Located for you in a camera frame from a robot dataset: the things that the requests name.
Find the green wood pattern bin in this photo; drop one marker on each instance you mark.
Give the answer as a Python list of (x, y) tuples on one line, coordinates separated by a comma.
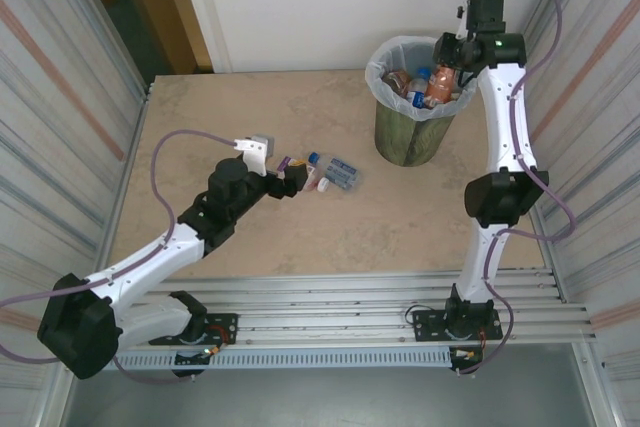
[(400, 137)]

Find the brown label milk tea bottle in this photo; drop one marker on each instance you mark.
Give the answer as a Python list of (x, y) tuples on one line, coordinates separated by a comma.
[(441, 84)]

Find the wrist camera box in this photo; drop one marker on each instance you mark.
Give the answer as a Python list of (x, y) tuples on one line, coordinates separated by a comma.
[(485, 12), (256, 159)]

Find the aluminium rail frame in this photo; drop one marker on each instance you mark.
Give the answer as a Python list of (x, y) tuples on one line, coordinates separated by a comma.
[(325, 297)]

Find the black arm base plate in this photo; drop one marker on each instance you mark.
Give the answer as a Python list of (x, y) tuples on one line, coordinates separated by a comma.
[(425, 327), (225, 327)]

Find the purple grape juice bottle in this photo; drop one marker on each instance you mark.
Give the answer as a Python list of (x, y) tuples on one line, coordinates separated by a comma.
[(312, 174)]

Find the dark blue label water bottle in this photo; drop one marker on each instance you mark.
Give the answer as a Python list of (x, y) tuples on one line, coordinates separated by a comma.
[(417, 94)]

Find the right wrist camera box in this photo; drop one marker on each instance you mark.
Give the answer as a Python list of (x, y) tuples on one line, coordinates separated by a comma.
[(485, 12)]

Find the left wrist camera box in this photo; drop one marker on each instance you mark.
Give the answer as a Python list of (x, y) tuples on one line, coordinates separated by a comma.
[(256, 159)]

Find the white plastic bin liner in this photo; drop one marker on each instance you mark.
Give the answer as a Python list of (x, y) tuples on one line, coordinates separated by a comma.
[(380, 89)]

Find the red gold label bottle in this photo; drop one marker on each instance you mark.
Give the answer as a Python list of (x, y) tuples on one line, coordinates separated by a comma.
[(397, 83)]

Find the light blue label water bottle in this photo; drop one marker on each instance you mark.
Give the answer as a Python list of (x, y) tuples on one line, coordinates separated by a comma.
[(342, 173)]

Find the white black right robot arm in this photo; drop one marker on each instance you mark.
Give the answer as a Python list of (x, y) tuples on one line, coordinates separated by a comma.
[(507, 117)]

